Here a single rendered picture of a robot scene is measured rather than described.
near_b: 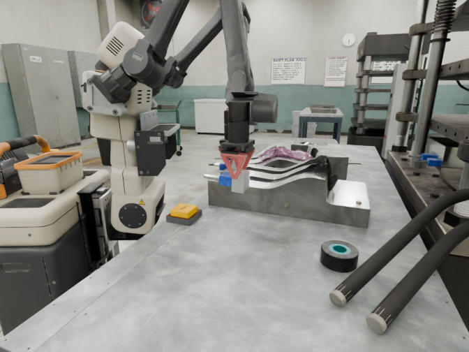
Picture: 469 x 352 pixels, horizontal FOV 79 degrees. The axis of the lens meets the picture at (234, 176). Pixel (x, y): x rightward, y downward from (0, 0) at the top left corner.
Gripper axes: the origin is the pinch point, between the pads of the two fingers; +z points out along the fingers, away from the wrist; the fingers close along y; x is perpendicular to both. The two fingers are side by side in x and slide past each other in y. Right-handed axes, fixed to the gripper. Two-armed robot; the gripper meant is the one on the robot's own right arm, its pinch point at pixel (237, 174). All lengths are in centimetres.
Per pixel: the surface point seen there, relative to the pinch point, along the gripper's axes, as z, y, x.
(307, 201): 9.1, 10.0, -18.6
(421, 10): -67, 137, -62
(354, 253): 11.4, -11.7, -31.3
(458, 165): 6, 64, -72
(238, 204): 13.5, 10.1, 3.2
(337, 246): 11.7, -9.1, -27.8
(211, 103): 12, 638, 302
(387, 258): 9.4, -14.4, -37.2
